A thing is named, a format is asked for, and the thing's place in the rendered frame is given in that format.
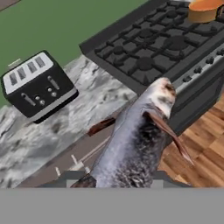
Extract black and silver toaster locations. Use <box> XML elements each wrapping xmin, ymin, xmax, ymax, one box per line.
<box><xmin>0</xmin><ymin>50</ymin><xmax>80</xmax><ymax>124</ymax></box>

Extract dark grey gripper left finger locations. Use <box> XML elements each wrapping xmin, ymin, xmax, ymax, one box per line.
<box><xmin>37</xmin><ymin>170</ymin><xmax>94</xmax><ymax>189</ymax></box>

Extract dark grey gas stove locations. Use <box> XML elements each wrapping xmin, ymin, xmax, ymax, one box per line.
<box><xmin>78</xmin><ymin>0</ymin><xmax>224</xmax><ymax>146</ymax></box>

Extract silver grey whole fish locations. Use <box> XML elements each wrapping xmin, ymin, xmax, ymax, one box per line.
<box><xmin>70</xmin><ymin>76</ymin><xmax>196</xmax><ymax>189</ymax></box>

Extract orange saucepan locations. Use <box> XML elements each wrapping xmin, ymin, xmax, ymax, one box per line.
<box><xmin>187</xmin><ymin>0</ymin><xmax>224</xmax><ymax>25</ymax></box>

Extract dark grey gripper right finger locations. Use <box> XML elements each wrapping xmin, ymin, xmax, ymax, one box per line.
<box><xmin>150</xmin><ymin>170</ymin><xmax>192</xmax><ymax>189</ymax></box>

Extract grey brown drawer front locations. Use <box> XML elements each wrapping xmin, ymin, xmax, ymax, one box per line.
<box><xmin>17</xmin><ymin>97</ymin><xmax>139</xmax><ymax>189</ymax></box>

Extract white drawer handle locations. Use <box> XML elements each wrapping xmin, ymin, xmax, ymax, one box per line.
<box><xmin>54</xmin><ymin>153</ymin><xmax>92</xmax><ymax>178</ymax></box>

